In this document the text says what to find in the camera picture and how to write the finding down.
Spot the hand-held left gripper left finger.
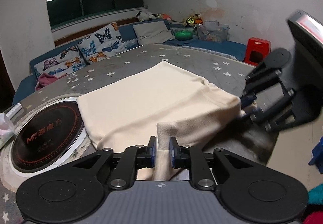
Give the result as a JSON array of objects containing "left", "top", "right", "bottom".
[{"left": 73, "top": 136, "right": 158, "bottom": 190}]

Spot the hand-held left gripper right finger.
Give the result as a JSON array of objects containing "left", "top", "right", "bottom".
[{"left": 169, "top": 136, "right": 254, "bottom": 190}]

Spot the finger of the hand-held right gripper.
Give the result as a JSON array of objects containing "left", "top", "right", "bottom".
[
  {"left": 249, "top": 90, "right": 297, "bottom": 132},
  {"left": 241, "top": 61, "right": 282, "bottom": 106}
]

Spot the cream fleece garment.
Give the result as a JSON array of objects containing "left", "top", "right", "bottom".
[{"left": 76, "top": 60, "right": 258, "bottom": 181}]

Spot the grey star print table cover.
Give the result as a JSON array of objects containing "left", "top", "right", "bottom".
[{"left": 0, "top": 43, "right": 278, "bottom": 224}]

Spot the red plastic stool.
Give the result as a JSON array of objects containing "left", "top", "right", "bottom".
[{"left": 243, "top": 37, "right": 272, "bottom": 66}]

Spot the blue corner sofa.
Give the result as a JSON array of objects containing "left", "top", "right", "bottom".
[{"left": 13, "top": 18, "right": 248, "bottom": 106}]

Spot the dark blue cloth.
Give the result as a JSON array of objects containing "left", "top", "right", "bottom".
[{"left": 308, "top": 136, "right": 323, "bottom": 174}]

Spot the clear plastic toy box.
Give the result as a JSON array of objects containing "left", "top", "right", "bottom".
[{"left": 196, "top": 21, "right": 230, "bottom": 43}]

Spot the green plastic bowl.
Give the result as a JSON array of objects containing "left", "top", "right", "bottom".
[{"left": 175, "top": 31, "right": 193, "bottom": 41}]

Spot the teal cloth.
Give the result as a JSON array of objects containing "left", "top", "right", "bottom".
[{"left": 306, "top": 184, "right": 323, "bottom": 204}]

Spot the round black induction cooker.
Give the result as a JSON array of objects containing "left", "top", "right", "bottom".
[{"left": 9, "top": 96, "right": 86, "bottom": 175}]

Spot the beige pillow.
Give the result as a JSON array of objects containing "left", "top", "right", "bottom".
[{"left": 132, "top": 21, "right": 176, "bottom": 46}]

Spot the large butterfly print pillow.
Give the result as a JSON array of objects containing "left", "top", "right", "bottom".
[{"left": 78, "top": 21, "right": 128, "bottom": 64}]

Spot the magenta cloth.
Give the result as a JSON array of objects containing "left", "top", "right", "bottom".
[{"left": 301, "top": 211, "right": 323, "bottom": 224}]

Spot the flat butterfly print pillow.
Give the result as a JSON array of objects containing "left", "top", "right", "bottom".
[{"left": 34, "top": 46, "right": 87, "bottom": 83}]

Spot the pink cloth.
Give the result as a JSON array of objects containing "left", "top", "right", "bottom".
[{"left": 35, "top": 73, "right": 60, "bottom": 91}]

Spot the black and white plush toy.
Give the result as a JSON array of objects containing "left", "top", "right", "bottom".
[{"left": 136, "top": 11, "right": 159, "bottom": 22}]

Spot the small white box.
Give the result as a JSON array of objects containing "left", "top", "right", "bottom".
[{"left": 6, "top": 103, "right": 23, "bottom": 118}]

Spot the clear plastic bag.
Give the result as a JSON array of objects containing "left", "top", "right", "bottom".
[{"left": 0, "top": 112, "right": 16, "bottom": 150}]

